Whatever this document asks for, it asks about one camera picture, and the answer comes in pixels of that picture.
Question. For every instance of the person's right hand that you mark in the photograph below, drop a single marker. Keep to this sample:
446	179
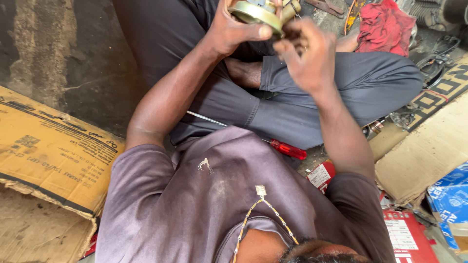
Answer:
314	62

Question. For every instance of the person's left hand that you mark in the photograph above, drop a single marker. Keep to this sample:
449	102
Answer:
226	31

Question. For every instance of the person's right fingers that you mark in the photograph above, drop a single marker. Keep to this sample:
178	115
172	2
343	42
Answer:
307	34

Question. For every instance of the round brass metal part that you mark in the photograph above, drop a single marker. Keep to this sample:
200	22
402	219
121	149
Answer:
256	14

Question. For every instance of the rusty metal tool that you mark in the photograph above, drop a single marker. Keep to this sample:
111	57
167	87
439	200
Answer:
325	6

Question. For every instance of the person's right foot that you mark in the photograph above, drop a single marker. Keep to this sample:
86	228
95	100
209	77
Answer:
347	43

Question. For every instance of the dark grey trousers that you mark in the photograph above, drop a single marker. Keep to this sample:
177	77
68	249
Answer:
329	95

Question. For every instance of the red cloth rag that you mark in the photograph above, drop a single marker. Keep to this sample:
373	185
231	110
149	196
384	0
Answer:
384	27

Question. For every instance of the small shiny metal parts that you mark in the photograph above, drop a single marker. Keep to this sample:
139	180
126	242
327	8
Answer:
400	117

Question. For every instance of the grey engine part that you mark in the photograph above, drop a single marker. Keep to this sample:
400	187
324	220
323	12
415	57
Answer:
431	12

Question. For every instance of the small red labelled box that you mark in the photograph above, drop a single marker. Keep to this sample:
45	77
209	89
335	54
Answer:
321	175

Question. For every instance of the black patterned mat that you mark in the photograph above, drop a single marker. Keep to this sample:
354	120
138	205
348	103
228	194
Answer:
444	91

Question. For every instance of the plain brown cardboard sheet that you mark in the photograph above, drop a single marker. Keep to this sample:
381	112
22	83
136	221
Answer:
427	153

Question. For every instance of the purple grey t-shirt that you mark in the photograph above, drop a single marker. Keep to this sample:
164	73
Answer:
204	197

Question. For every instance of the blue printed box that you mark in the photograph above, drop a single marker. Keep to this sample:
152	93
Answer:
451	197

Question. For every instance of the large red labelled box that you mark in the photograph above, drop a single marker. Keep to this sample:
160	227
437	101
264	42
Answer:
406	237

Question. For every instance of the printed flattened cardboard carton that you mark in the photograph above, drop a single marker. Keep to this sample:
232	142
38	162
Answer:
47	157

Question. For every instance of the black metal bracket parts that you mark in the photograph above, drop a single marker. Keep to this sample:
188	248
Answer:
437	58

